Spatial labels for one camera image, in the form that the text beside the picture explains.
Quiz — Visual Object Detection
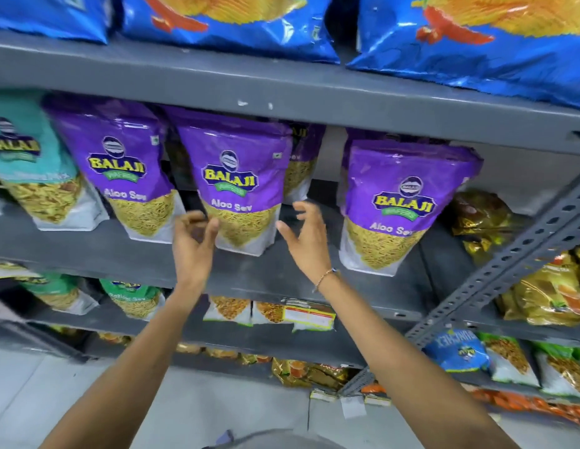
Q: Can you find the white orange snack packet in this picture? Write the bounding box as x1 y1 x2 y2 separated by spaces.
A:
251 300 287 326
203 296 252 327

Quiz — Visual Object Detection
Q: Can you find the grey slotted angle upright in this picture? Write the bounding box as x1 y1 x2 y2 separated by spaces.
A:
339 180 580 398

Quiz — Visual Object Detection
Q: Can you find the gold brown snack packet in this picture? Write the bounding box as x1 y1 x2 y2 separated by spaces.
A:
271 358 352 391

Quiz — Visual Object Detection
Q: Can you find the thin beaded bracelet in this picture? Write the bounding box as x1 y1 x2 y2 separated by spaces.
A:
312 268 340 293

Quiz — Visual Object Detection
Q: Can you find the gold foil snack packet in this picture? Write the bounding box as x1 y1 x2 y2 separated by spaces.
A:
446 189 535 268

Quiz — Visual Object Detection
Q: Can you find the small blue snack packet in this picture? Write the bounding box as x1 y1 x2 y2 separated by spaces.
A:
423 328 491 374

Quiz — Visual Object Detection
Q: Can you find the white price tag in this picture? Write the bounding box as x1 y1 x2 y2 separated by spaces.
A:
340 395 366 420

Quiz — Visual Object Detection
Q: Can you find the person's left forearm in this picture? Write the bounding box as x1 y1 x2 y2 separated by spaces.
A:
39 281 217 449

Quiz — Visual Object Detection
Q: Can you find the yellow gold snack packet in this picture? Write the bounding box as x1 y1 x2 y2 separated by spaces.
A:
498 247 580 328

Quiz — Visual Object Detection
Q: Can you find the blue chips bag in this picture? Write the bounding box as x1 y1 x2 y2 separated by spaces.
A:
346 0 580 112
0 0 114 45
120 0 341 65

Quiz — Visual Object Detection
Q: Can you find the person's grey clothing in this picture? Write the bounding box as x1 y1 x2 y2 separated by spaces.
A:
214 429 348 449

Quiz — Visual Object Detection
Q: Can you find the teal snack packet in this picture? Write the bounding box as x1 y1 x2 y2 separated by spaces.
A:
0 91 111 231

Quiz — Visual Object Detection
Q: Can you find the grey metal shelf rack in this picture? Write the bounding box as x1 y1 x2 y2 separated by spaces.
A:
0 28 580 417

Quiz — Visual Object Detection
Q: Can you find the row of orange packets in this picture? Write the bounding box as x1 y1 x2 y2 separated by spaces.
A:
471 387 580 427

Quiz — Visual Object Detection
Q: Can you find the person's right forearm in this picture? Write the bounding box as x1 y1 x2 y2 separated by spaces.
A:
314 271 522 449

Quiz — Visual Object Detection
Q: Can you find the purple snack packet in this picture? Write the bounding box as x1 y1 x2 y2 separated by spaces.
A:
339 139 484 277
283 123 327 206
43 95 188 244
166 107 294 257
341 127 452 152

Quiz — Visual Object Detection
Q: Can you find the person's left hand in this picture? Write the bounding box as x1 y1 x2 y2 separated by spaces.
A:
172 209 221 289

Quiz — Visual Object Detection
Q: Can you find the person's right hand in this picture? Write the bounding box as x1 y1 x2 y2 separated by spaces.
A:
276 201 336 282

